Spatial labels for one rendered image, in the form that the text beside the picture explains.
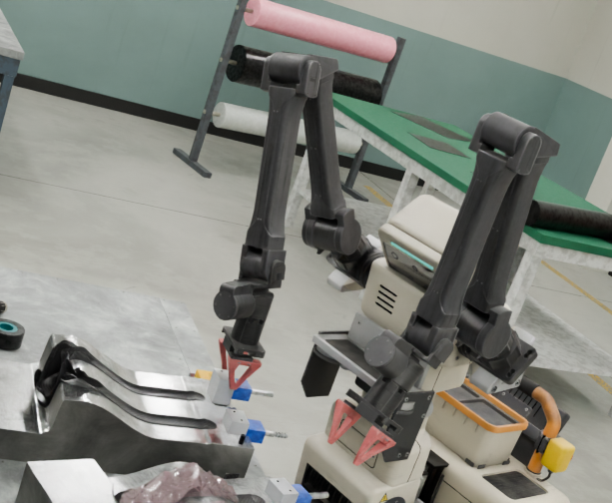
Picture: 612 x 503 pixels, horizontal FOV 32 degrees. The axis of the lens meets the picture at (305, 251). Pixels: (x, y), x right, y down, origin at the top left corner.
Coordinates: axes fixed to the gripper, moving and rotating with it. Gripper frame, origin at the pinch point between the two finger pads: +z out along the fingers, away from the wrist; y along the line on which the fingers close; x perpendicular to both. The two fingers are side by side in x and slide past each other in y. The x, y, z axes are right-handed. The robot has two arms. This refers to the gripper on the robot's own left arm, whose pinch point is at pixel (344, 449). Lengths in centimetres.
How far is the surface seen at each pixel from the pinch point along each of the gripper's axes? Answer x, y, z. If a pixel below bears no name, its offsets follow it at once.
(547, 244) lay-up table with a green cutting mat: 253, -143, -111
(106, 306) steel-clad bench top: 20, -93, 12
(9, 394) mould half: -28, -46, 29
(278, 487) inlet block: 0.0, -6.5, 12.7
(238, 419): 0.5, -23.5, 8.5
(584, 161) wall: 631, -389, -283
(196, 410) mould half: -0.8, -32.0, 12.5
